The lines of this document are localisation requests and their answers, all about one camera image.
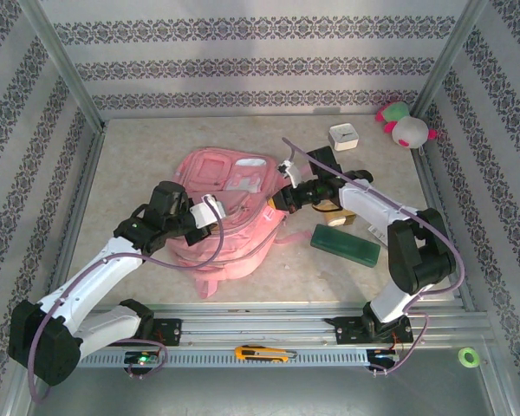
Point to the white green pink plush toy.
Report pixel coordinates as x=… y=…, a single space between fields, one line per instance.
x=409 y=132

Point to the green tape roll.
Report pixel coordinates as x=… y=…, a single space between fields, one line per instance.
x=461 y=353

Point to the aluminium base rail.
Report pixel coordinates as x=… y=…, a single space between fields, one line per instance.
x=251 y=329

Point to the dark green pencil case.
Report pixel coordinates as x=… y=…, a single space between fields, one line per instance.
x=344 y=245

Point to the pink backpack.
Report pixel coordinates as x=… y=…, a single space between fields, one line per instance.
x=238 y=247

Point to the yellow utility knife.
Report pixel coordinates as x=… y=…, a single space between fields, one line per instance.
x=255 y=353

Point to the small circuit board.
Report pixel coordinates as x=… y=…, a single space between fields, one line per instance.
x=383 y=356
x=143 y=359

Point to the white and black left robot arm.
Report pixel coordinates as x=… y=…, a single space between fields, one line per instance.
x=95 y=268

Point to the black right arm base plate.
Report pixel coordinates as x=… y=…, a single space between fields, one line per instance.
x=346 y=331

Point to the white square clock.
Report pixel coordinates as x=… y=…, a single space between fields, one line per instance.
x=343 y=136

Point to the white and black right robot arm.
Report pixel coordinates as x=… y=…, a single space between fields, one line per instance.
x=372 y=203

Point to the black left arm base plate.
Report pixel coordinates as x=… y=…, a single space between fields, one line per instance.
x=171 y=331

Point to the metal frame post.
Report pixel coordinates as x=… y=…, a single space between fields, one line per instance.
x=448 y=56
x=63 y=60

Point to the gold box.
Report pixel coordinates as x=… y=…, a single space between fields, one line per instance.
x=344 y=218

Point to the metal table side rail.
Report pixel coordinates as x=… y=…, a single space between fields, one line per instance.
x=433 y=186
x=81 y=195

